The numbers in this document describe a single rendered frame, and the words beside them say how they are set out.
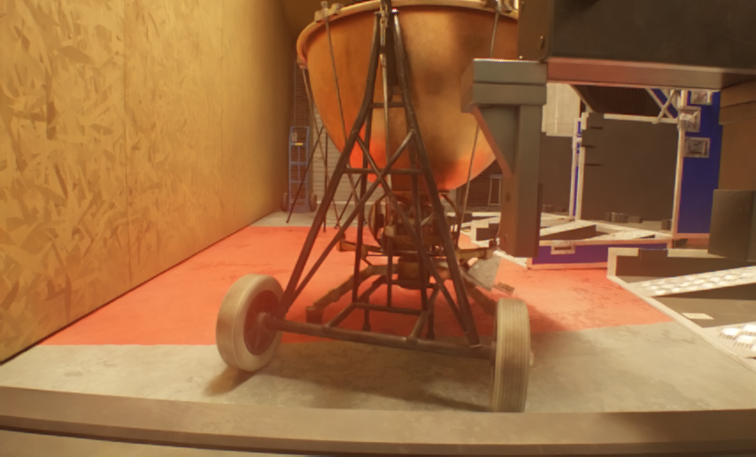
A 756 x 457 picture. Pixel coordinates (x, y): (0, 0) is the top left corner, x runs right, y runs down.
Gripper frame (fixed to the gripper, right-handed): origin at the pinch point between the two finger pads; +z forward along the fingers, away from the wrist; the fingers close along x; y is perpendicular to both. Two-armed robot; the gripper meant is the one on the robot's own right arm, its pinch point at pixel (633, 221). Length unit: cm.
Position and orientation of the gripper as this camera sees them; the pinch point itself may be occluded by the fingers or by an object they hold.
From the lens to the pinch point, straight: 25.4
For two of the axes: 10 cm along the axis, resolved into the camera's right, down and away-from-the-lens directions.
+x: 10.0, 0.2, -0.1
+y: -0.2, 0.9, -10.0
